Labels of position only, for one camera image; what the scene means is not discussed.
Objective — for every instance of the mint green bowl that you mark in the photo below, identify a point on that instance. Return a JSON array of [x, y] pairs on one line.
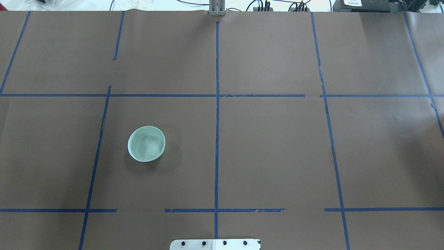
[[146, 144]]

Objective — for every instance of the black power box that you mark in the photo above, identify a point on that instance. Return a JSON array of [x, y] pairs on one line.
[[368, 6]]

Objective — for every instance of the aluminium frame post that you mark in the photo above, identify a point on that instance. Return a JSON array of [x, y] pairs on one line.
[[217, 8]]

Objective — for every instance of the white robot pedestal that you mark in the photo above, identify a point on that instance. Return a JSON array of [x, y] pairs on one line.
[[215, 244]]

